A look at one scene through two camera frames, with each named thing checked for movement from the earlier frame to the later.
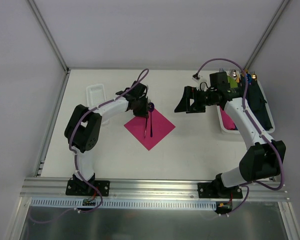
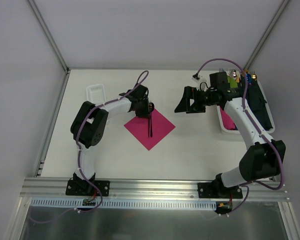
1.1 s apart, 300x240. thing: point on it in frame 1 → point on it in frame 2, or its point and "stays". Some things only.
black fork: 149,105 → 148,125
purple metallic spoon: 151,108 stays
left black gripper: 143,108 stays
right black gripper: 192,99 stays
